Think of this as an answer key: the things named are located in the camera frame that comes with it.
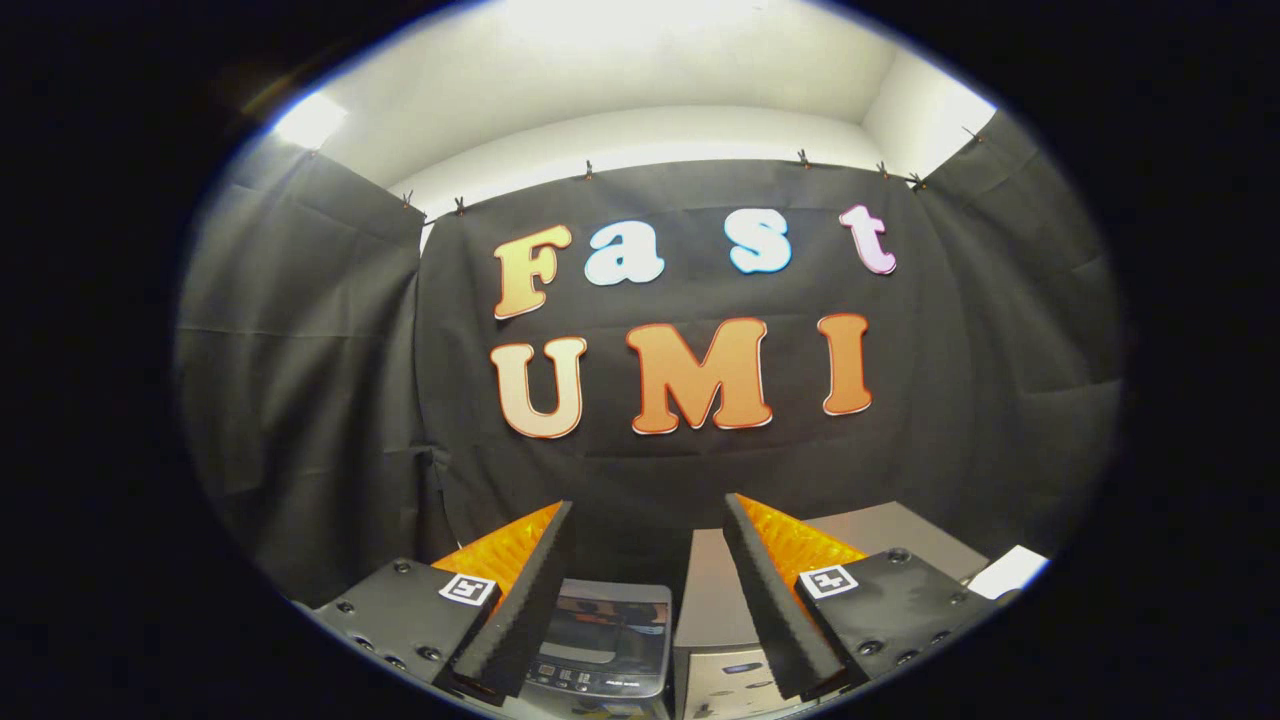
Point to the black backdrop cloth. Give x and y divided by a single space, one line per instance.
1000 350

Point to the grey cabinet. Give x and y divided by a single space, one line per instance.
900 525

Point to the dark grey washing machine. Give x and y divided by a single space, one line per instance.
610 630

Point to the ceiling light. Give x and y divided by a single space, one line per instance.
310 120

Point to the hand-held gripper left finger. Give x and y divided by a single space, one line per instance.
525 610

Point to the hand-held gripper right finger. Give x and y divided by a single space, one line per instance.
775 610

